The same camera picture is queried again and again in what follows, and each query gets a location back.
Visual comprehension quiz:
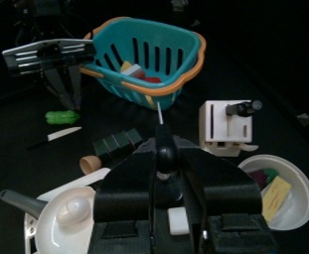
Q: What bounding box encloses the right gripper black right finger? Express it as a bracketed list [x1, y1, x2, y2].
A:
[172, 134, 279, 254]

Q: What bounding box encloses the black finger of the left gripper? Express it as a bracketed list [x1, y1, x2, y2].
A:
[41, 66, 76, 111]
[68, 63, 83, 112]

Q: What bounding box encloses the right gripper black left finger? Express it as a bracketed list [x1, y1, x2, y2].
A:
[88, 137, 158, 254]

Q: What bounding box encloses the purple toy food piece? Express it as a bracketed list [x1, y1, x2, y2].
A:
[246, 169, 270, 191]

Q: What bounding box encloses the green toy pepper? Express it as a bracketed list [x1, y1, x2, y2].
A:
[44, 109, 80, 126]

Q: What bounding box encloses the white toy spatula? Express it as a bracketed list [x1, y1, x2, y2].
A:
[36, 167, 112, 202]

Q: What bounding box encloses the yellow toy bread slice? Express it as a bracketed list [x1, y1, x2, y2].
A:
[259, 176, 293, 223]

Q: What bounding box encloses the green toy food piece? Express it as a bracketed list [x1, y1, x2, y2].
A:
[261, 168, 281, 184]

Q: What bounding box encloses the tan round toy piece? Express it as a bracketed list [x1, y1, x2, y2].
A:
[77, 155, 103, 176]

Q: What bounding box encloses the white toy egg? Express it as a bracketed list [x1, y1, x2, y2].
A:
[56, 195, 92, 227]

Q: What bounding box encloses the yellow toy food piece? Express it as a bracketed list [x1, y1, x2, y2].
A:
[117, 61, 138, 73]

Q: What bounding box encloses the small white block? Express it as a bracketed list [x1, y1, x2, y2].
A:
[167, 206, 191, 236]

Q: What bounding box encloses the white toy food piece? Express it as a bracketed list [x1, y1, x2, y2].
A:
[120, 63, 146, 78]

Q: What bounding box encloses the white toy pot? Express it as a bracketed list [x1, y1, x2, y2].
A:
[235, 154, 309, 232]

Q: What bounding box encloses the dark green segmented toy vegetable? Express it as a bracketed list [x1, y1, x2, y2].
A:
[91, 128, 143, 159]

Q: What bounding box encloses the red toy food piece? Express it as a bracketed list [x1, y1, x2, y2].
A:
[135, 73, 163, 84]

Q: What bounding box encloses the teal basket with orange rim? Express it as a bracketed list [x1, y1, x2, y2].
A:
[77, 16, 207, 111]

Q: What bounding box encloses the white toy knife block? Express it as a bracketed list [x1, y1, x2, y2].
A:
[198, 99, 259, 158]

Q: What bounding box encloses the grey object at table edge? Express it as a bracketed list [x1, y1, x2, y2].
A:
[296, 113, 309, 128]

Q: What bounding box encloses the white toy knife black handle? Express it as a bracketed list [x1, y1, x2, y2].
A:
[26, 126, 83, 150]

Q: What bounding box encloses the black-handled knife in block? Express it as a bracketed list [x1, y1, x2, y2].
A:
[225, 99, 263, 118]

